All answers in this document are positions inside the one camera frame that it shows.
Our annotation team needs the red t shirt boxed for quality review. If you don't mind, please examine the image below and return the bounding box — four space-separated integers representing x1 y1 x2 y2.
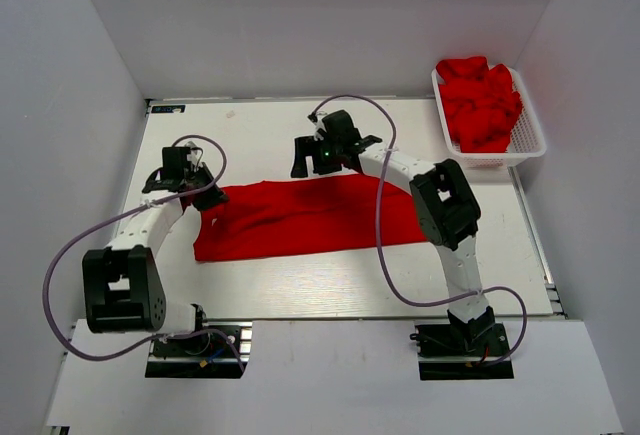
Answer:
192 173 430 264

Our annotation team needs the pile of red shirts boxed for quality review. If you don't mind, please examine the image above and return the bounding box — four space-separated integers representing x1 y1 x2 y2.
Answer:
436 56 523 153

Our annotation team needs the white plastic basket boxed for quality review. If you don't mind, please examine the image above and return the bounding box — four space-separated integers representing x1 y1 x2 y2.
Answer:
431 67 547 169

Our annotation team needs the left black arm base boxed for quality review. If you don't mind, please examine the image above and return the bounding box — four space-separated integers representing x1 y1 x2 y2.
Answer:
145 322 253 379

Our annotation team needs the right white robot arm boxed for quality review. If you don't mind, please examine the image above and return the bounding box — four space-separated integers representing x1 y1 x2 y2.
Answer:
291 110 495 354

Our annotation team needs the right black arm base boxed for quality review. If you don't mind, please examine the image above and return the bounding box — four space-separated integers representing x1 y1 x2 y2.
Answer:
409 323 514 381

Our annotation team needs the blue label sticker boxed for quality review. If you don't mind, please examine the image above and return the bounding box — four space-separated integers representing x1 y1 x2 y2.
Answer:
151 105 186 113

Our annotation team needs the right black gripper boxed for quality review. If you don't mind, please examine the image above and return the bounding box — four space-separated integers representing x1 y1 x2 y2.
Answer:
292 134 344 178

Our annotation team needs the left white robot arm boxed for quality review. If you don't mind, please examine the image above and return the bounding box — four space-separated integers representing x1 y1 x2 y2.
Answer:
82 142 228 354

